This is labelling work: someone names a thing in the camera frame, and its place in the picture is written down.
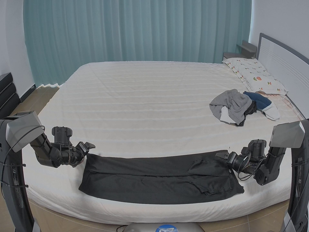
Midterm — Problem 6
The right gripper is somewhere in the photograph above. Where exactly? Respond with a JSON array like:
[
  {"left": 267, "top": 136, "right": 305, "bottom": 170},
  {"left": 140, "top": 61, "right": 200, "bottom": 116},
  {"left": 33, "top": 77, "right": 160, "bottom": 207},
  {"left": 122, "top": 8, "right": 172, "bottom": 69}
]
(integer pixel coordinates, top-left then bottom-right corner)
[{"left": 215, "top": 151, "right": 242, "bottom": 172}]

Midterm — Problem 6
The black T-shirt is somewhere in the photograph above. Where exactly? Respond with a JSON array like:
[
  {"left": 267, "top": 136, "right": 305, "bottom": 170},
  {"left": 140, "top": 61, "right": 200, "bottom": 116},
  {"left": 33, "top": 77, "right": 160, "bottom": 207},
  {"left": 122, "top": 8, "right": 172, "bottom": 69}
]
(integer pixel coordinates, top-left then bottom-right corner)
[{"left": 78, "top": 150, "right": 245, "bottom": 205}]

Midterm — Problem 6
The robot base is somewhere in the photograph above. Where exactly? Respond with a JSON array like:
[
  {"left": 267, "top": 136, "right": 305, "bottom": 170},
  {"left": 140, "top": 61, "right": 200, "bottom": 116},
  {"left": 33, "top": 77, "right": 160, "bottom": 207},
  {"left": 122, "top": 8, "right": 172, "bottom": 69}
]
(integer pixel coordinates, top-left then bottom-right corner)
[{"left": 126, "top": 222, "right": 201, "bottom": 232}]

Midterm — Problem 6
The white printed pillow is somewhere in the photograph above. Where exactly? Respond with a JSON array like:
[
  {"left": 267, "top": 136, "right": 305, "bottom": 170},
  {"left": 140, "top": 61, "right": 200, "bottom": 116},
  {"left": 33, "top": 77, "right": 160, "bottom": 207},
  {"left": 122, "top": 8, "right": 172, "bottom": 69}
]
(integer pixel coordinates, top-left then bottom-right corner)
[{"left": 222, "top": 57, "right": 289, "bottom": 95}]

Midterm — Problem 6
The pile of clothes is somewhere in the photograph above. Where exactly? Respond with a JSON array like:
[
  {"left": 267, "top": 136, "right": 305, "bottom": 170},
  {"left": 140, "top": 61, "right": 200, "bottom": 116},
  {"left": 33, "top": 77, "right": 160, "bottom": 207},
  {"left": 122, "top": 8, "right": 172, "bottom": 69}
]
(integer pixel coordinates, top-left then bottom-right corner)
[{"left": 209, "top": 89, "right": 281, "bottom": 127}]

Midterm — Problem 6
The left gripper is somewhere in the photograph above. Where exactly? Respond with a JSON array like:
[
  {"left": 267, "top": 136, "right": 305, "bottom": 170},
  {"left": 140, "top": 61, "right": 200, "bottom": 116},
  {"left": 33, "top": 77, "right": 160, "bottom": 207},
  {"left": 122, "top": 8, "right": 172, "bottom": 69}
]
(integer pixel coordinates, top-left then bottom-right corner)
[{"left": 74, "top": 142, "right": 96, "bottom": 158}]

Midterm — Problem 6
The black chest of drawers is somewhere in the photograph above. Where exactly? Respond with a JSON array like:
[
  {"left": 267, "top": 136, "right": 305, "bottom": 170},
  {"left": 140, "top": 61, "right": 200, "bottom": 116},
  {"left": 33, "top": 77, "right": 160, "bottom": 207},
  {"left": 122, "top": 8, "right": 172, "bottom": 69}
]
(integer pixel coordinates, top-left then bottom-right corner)
[{"left": 0, "top": 73, "right": 21, "bottom": 111}]

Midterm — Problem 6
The grey bedside table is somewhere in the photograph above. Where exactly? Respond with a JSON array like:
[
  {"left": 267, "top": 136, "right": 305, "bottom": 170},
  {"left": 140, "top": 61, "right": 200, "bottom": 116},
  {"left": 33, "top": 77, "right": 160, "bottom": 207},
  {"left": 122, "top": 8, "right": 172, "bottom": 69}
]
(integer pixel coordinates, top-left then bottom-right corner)
[{"left": 223, "top": 40, "right": 257, "bottom": 59}]

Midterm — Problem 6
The blue-green curtain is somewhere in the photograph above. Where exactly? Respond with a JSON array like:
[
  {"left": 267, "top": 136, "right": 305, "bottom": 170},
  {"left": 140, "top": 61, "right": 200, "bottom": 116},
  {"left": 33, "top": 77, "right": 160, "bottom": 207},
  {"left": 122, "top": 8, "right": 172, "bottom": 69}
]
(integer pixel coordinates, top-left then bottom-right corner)
[{"left": 23, "top": 0, "right": 253, "bottom": 87}]

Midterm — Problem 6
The bed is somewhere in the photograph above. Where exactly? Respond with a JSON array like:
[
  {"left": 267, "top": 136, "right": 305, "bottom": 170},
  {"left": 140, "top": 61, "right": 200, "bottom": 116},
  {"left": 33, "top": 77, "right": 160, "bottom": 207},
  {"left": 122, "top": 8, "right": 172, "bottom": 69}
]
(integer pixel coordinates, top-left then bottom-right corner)
[{"left": 19, "top": 32, "right": 309, "bottom": 224}]

